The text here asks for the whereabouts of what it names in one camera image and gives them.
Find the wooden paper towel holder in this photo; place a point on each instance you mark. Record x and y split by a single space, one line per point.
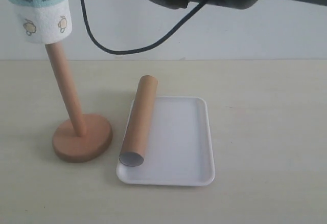
82 137

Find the brown cardboard tube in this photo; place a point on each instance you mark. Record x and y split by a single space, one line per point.
138 128

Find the white plastic tray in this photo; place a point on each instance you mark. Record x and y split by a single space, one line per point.
179 150

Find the printed white paper towel roll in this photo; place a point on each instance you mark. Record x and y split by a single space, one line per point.
43 21

